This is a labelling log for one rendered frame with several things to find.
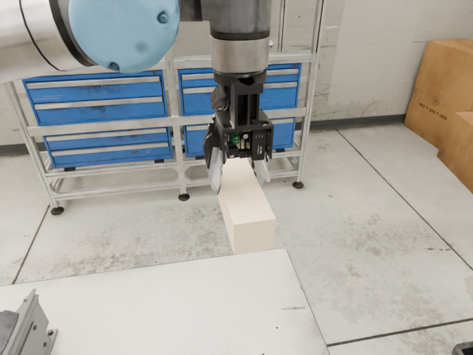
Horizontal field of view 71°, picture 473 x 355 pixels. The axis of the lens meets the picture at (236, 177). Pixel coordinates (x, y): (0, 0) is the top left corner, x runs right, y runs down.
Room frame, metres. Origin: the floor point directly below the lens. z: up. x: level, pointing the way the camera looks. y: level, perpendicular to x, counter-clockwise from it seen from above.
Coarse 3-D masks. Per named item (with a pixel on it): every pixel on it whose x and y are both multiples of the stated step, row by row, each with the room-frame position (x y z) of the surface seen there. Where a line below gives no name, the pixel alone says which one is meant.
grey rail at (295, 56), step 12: (180, 60) 1.83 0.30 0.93; (192, 60) 1.84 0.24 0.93; (204, 60) 1.85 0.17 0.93; (276, 60) 1.92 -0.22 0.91; (288, 60) 1.94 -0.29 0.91; (300, 60) 1.95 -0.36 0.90; (72, 72) 1.73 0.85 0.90; (84, 72) 1.74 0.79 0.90; (96, 72) 1.75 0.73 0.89; (108, 72) 1.76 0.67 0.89
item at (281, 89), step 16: (272, 64) 1.95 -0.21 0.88; (288, 64) 1.96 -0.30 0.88; (192, 80) 1.86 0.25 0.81; (208, 80) 1.88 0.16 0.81; (272, 80) 1.94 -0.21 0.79; (288, 80) 1.96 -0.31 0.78; (192, 96) 1.86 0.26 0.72; (208, 96) 1.88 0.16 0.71; (272, 96) 1.94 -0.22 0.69; (288, 96) 1.96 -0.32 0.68; (192, 112) 1.86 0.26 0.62; (208, 112) 1.88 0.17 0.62; (192, 128) 1.84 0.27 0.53; (288, 128) 1.96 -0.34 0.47; (192, 144) 1.85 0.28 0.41; (272, 144) 1.95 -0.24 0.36; (288, 144) 1.97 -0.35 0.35
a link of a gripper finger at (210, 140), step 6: (210, 126) 0.45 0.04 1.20; (210, 132) 0.45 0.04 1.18; (204, 138) 0.46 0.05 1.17; (210, 138) 0.45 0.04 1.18; (216, 138) 0.45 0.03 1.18; (204, 144) 0.45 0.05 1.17; (210, 144) 0.45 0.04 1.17; (216, 144) 0.45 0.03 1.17; (204, 150) 0.45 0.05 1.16; (210, 150) 0.45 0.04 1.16; (210, 156) 0.45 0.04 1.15
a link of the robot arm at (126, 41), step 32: (0, 0) 0.28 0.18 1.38; (32, 0) 0.28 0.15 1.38; (64, 0) 0.28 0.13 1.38; (96, 0) 0.26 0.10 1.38; (128, 0) 0.26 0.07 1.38; (160, 0) 0.27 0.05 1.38; (0, 32) 0.27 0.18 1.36; (32, 32) 0.27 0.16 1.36; (64, 32) 0.27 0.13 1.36; (96, 32) 0.26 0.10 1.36; (128, 32) 0.26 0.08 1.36; (160, 32) 0.26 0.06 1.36; (0, 64) 0.28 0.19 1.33; (32, 64) 0.28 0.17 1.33; (64, 64) 0.29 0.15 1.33; (96, 64) 0.30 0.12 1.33; (128, 64) 0.26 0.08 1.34
